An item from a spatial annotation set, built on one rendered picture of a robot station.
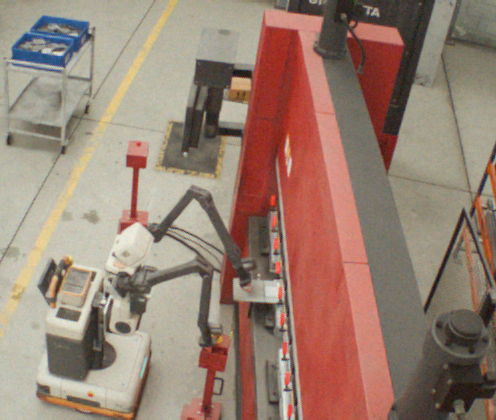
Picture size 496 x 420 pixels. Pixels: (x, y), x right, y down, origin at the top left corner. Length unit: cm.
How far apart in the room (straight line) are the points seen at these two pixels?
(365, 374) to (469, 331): 54
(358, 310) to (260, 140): 241
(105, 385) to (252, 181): 165
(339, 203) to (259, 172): 197
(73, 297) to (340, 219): 202
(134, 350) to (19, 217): 195
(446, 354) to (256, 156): 313
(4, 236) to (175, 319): 163
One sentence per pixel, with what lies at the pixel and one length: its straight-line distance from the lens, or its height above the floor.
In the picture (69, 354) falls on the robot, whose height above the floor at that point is 55.
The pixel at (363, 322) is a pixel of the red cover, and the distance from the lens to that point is 264.
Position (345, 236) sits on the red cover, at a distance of 296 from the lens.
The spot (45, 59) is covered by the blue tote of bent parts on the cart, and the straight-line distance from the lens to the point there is 686.
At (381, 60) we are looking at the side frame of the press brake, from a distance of 469.
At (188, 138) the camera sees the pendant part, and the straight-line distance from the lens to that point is 505.
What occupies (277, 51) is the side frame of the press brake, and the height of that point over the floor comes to 214.
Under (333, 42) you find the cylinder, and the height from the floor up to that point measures 240.
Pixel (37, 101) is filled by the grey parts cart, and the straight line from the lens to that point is 742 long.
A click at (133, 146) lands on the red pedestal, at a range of 593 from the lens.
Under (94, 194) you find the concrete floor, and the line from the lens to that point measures 674.
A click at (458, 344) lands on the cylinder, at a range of 207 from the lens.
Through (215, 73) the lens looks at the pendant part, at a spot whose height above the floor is 186.
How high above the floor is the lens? 412
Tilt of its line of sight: 38 degrees down
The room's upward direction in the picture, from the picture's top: 11 degrees clockwise
